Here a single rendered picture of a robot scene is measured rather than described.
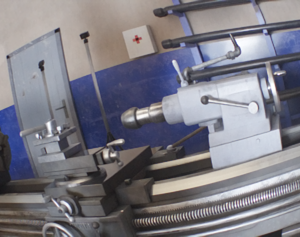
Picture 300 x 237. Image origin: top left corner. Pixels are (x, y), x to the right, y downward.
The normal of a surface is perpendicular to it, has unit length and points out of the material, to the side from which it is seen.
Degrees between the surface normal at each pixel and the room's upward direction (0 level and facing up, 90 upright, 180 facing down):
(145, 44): 90
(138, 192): 90
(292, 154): 36
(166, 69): 90
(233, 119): 66
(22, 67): 90
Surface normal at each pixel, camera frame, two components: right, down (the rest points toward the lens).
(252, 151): -0.33, 0.22
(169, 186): -0.41, -0.65
